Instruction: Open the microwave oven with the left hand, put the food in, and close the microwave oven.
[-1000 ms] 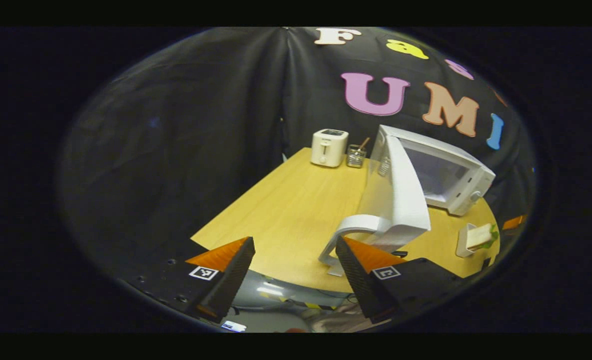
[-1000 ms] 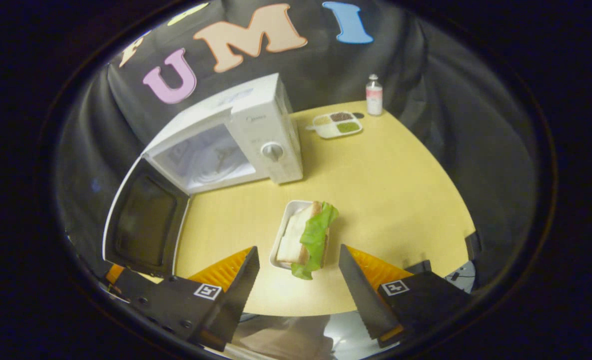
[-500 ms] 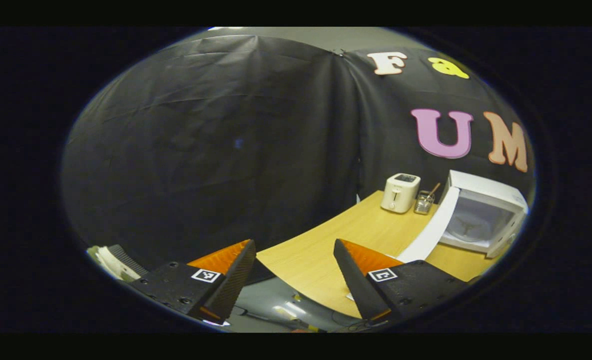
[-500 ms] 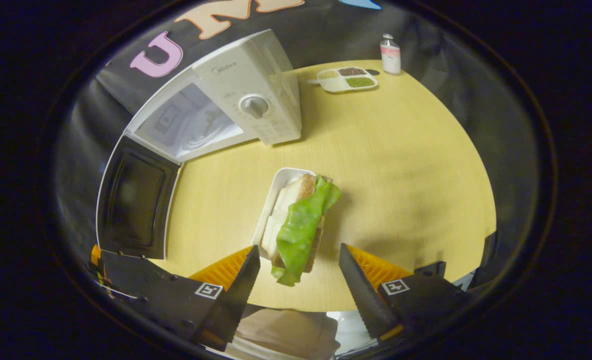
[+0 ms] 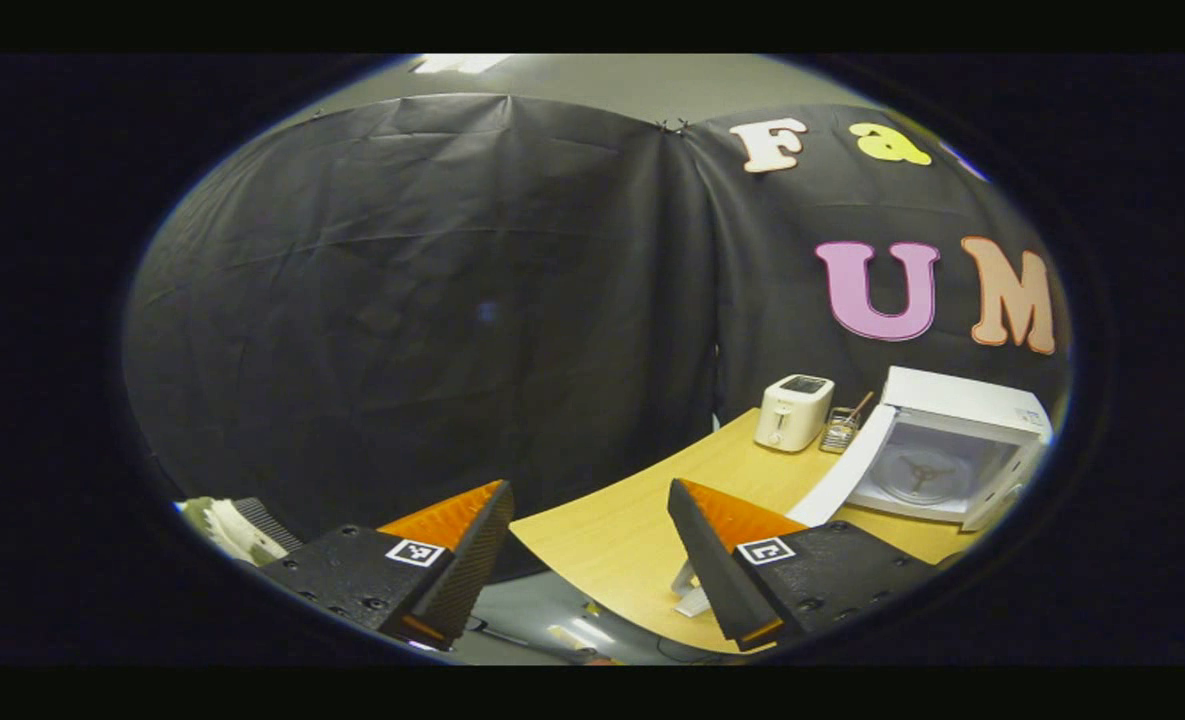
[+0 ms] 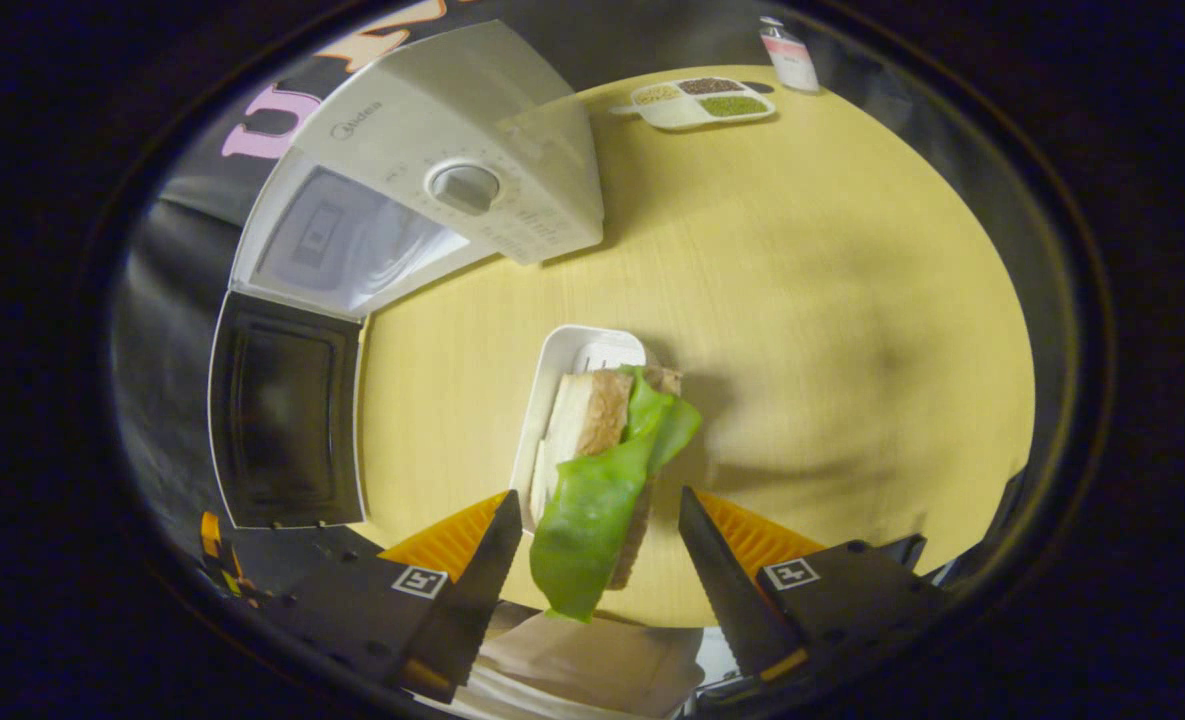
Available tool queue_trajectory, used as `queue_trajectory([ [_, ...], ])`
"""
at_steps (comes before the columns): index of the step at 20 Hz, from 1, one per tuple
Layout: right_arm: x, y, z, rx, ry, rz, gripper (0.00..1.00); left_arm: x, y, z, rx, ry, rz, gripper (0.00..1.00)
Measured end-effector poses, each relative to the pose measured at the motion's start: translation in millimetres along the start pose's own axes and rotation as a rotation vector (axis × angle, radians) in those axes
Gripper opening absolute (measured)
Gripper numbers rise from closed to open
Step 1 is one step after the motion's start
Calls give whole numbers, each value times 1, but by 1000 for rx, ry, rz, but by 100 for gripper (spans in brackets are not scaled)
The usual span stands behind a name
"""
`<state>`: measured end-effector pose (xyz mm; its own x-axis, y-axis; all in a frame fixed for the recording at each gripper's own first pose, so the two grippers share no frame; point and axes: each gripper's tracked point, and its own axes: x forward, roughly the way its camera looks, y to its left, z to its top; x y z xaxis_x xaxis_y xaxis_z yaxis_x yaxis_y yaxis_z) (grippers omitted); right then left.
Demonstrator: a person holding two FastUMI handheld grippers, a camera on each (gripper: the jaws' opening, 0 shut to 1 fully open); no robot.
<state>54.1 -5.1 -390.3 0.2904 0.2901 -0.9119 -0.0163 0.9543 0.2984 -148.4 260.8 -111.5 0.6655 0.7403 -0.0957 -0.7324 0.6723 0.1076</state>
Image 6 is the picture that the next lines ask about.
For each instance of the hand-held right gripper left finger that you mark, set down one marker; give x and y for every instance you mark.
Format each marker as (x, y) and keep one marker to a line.
(477, 590)

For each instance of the clear bottle with pink label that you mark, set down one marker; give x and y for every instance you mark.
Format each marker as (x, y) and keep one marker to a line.
(792, 60)

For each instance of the white divided dish of beans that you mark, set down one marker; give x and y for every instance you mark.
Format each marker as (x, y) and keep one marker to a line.
(702, 100)

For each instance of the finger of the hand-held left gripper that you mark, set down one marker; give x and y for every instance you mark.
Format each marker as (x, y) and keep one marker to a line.
(211, 535)

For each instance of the white microwave oven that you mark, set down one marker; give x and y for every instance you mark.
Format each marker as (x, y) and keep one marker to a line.
(452, 120)

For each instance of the white rectangular tray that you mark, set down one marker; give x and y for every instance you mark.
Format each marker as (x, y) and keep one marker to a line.
(567, 350)

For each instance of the black backdrop cloth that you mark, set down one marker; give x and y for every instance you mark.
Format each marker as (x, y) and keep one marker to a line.
(167, 350)

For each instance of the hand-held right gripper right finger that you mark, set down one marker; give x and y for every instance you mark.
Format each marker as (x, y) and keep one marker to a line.
(737, 600)

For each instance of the sandwich with green lettuce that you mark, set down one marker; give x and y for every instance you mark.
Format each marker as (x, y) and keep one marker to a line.
(592, 490)

